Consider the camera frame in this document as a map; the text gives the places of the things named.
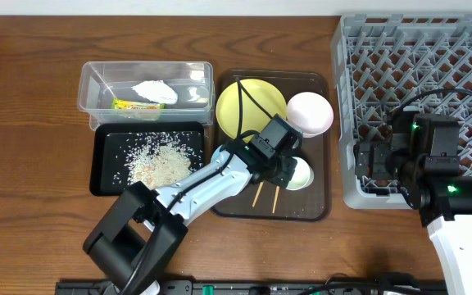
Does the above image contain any light blue bowl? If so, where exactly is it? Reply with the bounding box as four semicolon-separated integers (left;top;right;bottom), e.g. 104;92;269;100
211;145;223;161

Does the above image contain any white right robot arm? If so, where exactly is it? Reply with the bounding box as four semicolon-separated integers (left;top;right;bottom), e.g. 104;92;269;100
355;111;472;294

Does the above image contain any yellow plate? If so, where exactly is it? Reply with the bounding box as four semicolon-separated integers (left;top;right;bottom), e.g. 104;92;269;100
216;79;287;138

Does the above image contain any wooden chopstick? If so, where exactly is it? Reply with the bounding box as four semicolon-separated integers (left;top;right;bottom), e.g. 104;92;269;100
252;181;264;207
271;186;280;214

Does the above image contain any brown serving tray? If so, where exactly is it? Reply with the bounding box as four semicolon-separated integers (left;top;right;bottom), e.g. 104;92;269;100
212;70;331;222

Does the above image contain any pink bowl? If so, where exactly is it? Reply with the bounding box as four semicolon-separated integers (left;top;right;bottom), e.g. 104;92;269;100
287;92;334;138

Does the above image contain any green yellow snack wrapper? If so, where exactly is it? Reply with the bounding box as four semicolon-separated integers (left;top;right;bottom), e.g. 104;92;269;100
111;98;165;110

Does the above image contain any right wooden chopstick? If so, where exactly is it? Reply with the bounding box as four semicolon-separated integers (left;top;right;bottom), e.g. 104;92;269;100
271;186;280;214

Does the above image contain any pale green cup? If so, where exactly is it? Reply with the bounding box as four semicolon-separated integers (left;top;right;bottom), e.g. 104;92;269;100
286;157;314;191

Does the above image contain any rice food waste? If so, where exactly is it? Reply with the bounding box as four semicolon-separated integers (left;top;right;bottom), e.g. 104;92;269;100
103;131;204;190

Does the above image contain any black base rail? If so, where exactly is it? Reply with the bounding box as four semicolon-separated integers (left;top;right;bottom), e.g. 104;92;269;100
54;273;447;295

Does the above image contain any white napkin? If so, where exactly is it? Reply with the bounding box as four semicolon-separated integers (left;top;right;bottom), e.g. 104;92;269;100
132;80;178;105

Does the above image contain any left wooden chopstick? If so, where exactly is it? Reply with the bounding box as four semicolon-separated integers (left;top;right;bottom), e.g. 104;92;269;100
252;181;264;207

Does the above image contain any grey dishwasher rack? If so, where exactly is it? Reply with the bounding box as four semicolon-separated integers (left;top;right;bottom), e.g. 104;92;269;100
331;14;472;209

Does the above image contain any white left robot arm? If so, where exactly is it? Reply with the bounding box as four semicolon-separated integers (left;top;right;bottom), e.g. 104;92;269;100
83;116;302;294

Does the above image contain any black tray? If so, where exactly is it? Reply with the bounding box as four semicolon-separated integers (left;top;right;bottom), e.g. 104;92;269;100
89;122;204;196

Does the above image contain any clear plastic bin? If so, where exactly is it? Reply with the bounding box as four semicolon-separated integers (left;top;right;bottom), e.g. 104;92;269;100
78;61;215;130

